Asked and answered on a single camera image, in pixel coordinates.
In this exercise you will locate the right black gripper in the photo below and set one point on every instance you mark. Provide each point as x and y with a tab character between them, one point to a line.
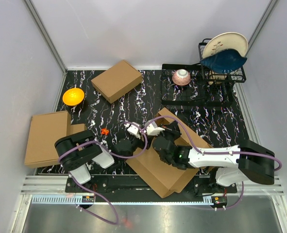
172	129

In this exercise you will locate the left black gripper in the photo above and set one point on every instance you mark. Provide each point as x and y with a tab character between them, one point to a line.
142	143

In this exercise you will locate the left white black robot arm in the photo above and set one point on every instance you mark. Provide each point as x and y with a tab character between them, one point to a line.
76	150

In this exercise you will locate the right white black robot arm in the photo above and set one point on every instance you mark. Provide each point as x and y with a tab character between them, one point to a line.
234	164

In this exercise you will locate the small cardboard box left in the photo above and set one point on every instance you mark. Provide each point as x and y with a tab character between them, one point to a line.
75	128

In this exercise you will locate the closed cardboard box back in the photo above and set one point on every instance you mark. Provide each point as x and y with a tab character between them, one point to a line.
117	81

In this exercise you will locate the large cardboard box left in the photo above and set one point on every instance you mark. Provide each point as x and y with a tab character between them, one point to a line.
45	130

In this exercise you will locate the small orange red toy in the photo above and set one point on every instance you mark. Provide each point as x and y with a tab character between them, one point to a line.
105	131

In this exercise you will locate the pink patterned bowl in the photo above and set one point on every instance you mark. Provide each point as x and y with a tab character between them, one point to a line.
181	77

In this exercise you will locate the orange bowl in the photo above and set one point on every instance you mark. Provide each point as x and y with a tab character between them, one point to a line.
73	96

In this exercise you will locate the beige cup in rack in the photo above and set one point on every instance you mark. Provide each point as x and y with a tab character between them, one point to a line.
214	79

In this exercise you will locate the blue leaf plate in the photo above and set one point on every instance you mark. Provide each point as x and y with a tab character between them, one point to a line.
225	61

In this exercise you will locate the cream floral plate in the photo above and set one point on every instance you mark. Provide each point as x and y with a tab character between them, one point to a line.
228	40

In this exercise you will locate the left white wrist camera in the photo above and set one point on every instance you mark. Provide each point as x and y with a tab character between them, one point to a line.
133	129

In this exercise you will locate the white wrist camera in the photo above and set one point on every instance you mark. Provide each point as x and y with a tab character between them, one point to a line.
133	129
151	128

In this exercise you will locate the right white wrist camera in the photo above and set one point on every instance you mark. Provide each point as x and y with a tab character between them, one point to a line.
151	128

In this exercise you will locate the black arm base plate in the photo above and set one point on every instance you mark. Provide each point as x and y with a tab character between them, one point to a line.
109	183

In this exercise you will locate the black wire dish rack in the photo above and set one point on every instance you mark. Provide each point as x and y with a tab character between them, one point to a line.
198	92

